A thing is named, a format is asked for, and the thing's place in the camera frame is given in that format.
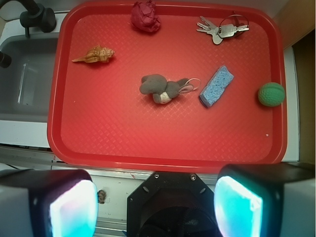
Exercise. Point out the crumpled red paper ball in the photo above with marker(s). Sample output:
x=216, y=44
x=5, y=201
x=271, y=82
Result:
x=144, y=17

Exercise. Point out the black toy faucet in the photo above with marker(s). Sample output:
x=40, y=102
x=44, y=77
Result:
x=36, y=15

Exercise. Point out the silver keys on ring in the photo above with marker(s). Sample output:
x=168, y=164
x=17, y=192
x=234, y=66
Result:
x=232, y=26

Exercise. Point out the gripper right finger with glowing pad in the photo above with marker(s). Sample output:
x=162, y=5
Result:
x=266, y=200

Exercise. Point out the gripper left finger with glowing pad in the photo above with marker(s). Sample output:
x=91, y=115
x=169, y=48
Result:
x=47, y=203

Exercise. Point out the grey toy sink basin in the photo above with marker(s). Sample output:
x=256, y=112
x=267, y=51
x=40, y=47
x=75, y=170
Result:
x=25, y=85

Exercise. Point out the grey plush bunny toy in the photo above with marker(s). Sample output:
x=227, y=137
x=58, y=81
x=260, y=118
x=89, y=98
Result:
x=163, y=91

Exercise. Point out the red plastic tray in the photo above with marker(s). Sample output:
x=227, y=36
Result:
x=98, y=117

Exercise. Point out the brown spiral seashell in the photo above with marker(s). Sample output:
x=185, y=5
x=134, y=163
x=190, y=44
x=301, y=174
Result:
x=96, y=54

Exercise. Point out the green dimpled ball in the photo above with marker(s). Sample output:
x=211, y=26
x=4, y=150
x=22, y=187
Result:
x=271, y=94

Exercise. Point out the blue sponge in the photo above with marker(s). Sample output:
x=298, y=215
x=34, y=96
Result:
x=216, y=86

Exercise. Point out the small brown debris piece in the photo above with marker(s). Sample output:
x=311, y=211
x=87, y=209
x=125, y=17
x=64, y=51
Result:
x=101, y=196

